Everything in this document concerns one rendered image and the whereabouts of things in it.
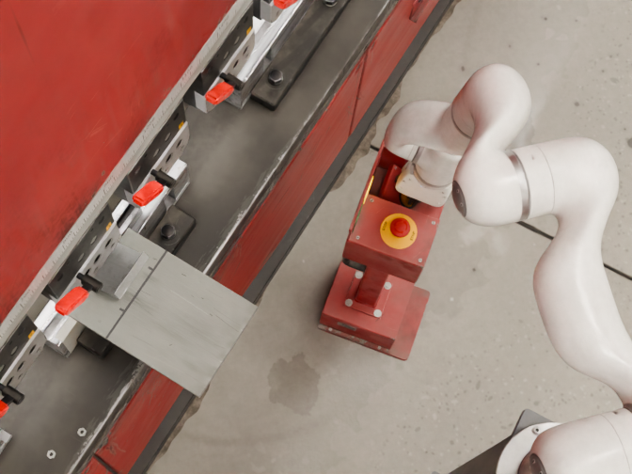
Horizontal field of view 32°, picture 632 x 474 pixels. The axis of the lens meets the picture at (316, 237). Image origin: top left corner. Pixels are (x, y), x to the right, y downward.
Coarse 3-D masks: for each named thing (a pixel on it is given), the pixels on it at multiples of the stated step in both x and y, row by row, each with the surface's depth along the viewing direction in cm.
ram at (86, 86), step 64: (0, 0) 102; (64, 0) 114; (128, 0) 129; (192, 0) 149; (0, 64) 109; (64, 64) 123; (128, 64) 140; (0, 128) 117; (64, 128) 133; (128, 128) 154; (0, 192) 126; (64, 192) 144; (0, 256) 136; (64, 256) 159; (0, 320) 149
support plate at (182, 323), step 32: (160, 256) 188; (128, 288) 186; (160, 288) 186; (192, 288) 186; (224, 288) 187; (96, 320) 184; (128, 320) 184; (160, 320) 184; (192, 320) 185; (224, 320) 185; (128, 352) 182; (160, 352) 183; (192, 352) 183; (224, 352) 183; (192, 384) 181
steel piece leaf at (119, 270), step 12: (120, 252) 186; (132, 252) 185; (144, 252) 182; (108, 264) 185; (120, 264) 185; (132, 264) 184; (144, 264) 183; (96, 276) 185; (108, 276) 184; (120, 276) 183; (132, 276) 182; (108, 288) 183; (120, 288) 180
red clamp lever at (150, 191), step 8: (160, 176) 173; (168, 176) 173; (152, 184) 169; (160, 184) 170; (168, 184) 172; (136, 192) 167; (144, 192) 167; (152, 192) 168; (160, 192) 170; (136, 200) 166; (144, 200) 166
